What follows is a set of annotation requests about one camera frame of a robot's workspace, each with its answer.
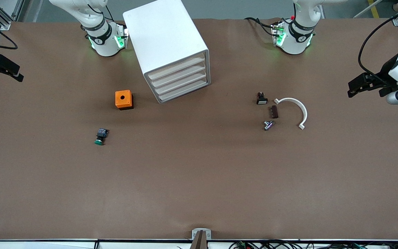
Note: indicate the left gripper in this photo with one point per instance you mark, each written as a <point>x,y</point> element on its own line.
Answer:
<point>385,73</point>

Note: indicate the green push button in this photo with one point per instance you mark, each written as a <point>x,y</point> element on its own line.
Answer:
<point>100,136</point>

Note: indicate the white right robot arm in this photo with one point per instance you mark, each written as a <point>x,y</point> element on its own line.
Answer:
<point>104,38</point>

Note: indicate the brown terminal block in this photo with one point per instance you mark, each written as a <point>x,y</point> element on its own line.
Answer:
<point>274,111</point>

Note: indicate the orange box with hole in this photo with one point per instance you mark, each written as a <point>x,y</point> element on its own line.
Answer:
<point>123,99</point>

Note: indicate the white curved bracket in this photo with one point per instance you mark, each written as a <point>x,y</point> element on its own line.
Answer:
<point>304,114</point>

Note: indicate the black white rectangular switch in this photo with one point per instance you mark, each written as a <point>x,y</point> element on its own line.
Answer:
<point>262,99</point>

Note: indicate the white table edge rail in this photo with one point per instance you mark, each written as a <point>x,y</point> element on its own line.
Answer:
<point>47,245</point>

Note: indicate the grey metal table bracket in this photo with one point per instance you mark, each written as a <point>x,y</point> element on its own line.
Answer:
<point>195,235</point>

